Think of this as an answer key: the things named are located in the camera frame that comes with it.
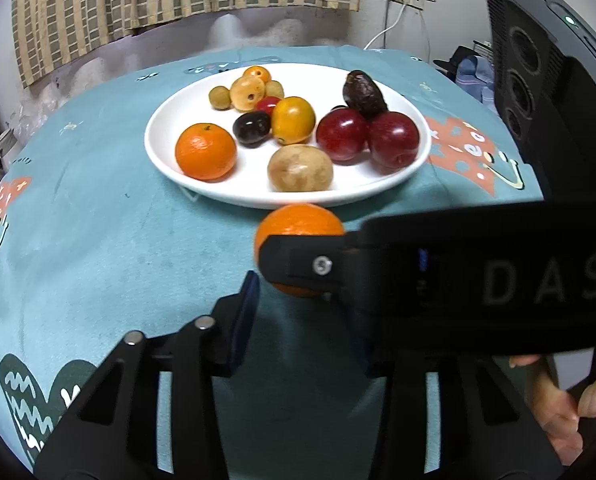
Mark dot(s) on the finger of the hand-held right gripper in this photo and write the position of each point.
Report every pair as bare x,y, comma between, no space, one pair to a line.
303,265

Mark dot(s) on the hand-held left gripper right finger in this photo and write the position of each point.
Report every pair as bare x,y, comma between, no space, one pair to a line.
413,395

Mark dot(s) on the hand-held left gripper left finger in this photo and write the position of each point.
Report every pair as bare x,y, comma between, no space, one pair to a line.
242,320

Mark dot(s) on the orange mandarin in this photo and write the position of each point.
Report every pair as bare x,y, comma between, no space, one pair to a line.
298,222
205,152

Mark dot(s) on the beige round fruit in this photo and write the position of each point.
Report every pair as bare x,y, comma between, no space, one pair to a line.
300,169

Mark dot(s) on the white oval plate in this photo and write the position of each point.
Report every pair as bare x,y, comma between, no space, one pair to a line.
248,185

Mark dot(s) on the red apple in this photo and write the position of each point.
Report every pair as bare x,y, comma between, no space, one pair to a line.
342,135
394,141

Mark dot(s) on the small yellow longan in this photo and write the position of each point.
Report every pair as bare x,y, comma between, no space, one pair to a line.
219,97
274,89

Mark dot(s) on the yellow fruit with holes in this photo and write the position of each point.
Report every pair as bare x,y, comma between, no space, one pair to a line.
247,94

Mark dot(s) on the dark brown avocado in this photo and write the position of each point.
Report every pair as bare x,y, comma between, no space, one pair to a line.
363,94

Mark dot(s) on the small orange kumquat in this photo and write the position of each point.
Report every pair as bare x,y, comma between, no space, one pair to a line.
256,73

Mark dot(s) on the person's right hand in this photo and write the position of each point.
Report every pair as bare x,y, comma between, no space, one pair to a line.
558,420

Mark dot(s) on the teal printed tablecloth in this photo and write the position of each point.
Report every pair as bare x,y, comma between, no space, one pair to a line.
128,260

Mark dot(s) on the yellow orange tomato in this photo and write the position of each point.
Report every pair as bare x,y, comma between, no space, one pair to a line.
293,120

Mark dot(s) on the dark purple plum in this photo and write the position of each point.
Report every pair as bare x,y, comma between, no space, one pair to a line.
251,129

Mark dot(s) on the red cherry tomato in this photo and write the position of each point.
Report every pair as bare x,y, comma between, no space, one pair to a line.
267,105

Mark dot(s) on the blue cloth pile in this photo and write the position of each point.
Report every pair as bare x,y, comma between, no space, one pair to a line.
478,80

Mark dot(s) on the black hat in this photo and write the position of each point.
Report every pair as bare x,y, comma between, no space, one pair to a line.
453,62

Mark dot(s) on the clear plastic bag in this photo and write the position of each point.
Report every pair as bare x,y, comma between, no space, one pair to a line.
20,125

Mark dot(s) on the checked beige curtain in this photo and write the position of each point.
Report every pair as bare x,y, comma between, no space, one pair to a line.
128,0

